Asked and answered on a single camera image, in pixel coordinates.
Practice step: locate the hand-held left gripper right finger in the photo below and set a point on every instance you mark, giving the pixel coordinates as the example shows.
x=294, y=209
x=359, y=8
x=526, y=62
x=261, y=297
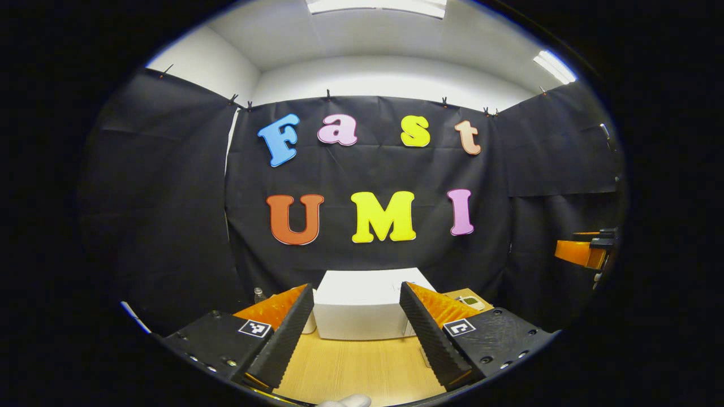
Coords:
x=430, y=339

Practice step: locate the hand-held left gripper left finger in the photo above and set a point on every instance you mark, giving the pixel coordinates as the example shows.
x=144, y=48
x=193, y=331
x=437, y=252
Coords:
x=283, y=339

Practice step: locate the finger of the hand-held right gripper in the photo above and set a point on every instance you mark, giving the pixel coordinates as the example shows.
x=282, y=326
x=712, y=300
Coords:
x=577, y=252

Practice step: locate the white microwave oven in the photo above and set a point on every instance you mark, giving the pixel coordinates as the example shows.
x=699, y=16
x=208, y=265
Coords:
x=362, y=305

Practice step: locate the clear plastic water bottle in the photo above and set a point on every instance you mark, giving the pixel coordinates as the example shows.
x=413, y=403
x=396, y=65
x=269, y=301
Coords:
x=259, y=294

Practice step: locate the white divided spice tray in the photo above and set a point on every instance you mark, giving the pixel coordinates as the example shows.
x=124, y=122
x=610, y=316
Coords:
x=470, y=302

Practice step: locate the lit screen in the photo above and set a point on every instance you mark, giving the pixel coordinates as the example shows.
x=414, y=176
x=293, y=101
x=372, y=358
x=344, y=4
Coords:
x=136, y=317

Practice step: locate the black backdrop cloth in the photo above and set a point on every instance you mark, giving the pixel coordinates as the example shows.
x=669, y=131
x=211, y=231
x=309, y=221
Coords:
x=367, y=169

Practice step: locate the small ceiling light panel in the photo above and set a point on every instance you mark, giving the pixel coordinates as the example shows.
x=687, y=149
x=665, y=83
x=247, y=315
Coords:
x=555, y=66

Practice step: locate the long ceiling light panel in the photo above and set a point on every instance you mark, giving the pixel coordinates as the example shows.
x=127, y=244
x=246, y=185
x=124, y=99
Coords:
x=376, y=7

